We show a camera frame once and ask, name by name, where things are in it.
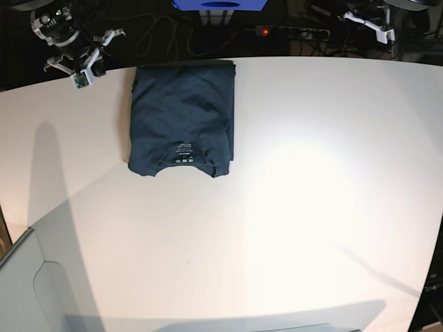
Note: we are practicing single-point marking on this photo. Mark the black power strip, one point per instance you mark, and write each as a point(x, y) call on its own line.
point(287, 32)

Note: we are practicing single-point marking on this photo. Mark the blue box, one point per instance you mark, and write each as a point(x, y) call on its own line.
point(190, 5)

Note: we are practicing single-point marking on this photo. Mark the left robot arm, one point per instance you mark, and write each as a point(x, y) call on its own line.
point(396, 14)

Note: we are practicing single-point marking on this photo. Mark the dark blue T-shirt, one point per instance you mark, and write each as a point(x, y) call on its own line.
point(183, 116)

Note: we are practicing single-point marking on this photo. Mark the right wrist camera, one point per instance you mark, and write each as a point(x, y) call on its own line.
point(83, 78)

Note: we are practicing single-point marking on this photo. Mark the white aluminium post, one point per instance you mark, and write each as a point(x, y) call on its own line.
point(215, 17)

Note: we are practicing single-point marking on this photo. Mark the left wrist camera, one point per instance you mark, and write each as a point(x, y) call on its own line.
point(385, 36)

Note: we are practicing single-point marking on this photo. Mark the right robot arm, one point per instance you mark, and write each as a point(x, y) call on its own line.
point(28, 6)

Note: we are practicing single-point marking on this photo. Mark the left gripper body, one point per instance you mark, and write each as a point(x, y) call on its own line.
point(377, 24)

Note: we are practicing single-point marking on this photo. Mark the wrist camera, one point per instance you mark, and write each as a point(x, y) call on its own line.
point(83, 78)
point(385, 36)

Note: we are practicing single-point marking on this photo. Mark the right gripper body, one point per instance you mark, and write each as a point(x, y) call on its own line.
point(65, 27)

